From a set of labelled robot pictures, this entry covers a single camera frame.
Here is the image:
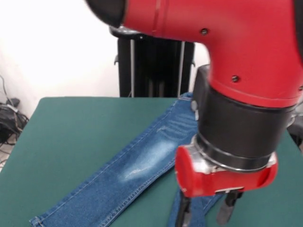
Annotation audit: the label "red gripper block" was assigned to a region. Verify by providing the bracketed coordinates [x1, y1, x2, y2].
[174, 144, 279, 227]

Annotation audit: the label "blue denim jeans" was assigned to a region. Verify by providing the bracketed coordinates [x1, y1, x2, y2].
[28, 92, 225, 227]

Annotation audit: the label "dark green table cloth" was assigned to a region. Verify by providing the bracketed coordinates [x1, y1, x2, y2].
[0, 96, 303, 227]

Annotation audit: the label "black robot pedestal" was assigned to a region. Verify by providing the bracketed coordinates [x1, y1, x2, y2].
[108, 25, 197, 98]

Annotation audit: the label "tangle of black cables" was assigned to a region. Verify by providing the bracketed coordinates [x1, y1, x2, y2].
[0, 75, 30, 166]

